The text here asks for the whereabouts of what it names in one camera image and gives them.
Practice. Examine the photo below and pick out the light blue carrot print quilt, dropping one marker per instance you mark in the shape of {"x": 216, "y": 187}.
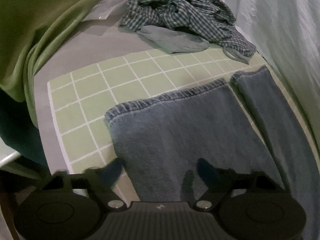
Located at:
{"x": 286, "y": 32}

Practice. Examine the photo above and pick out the light blue grey garment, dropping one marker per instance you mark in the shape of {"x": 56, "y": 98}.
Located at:
{"x": 172, "y": 41}

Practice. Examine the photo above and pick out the blue denim jeans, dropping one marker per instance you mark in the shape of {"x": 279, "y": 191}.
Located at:
{"x": 245, "y": 124}

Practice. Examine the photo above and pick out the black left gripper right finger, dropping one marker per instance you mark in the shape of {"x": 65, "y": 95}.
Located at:
{"x": 219, "y": 183}

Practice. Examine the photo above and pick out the blue plaid shirt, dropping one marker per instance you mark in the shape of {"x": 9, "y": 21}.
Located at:
{"x": 212, "y": 20}

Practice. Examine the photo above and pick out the green satin curtain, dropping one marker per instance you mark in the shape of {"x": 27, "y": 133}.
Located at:
{"x": 31, "y": 32}

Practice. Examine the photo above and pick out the clear plastic bag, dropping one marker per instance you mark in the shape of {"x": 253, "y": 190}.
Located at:
{"x": 105, "y": 8}

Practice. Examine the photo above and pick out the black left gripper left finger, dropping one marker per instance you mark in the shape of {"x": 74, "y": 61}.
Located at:
{"x": 100, "y": 183}

